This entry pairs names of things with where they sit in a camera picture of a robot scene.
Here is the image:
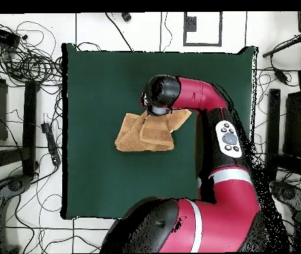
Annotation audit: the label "tan terry towel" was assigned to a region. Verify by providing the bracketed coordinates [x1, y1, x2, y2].
[114, 108, 193, 153]

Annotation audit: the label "dark green tablecloth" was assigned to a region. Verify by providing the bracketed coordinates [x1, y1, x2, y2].
[60, 42, 259, 222]

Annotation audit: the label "black power strip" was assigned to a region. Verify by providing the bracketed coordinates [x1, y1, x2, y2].
[40, 122, 62, 167]

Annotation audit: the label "black power adapter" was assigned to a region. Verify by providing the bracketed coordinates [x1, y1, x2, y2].
[273, 67, 289, 85]

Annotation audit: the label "black tripod rod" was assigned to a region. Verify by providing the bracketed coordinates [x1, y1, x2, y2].
[261, 32, 301, 58]

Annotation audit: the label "black metal stand frame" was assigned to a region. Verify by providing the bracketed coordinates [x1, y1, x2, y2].
[264, 88, 301, 183]
[0, 79, 41, 177]

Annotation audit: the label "tangled black cables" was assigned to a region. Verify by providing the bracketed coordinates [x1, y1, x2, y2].
[0, 21, 64, 88]

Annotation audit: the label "black switch box with ports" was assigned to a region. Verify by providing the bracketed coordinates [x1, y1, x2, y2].
[0, 24, 21, 49]

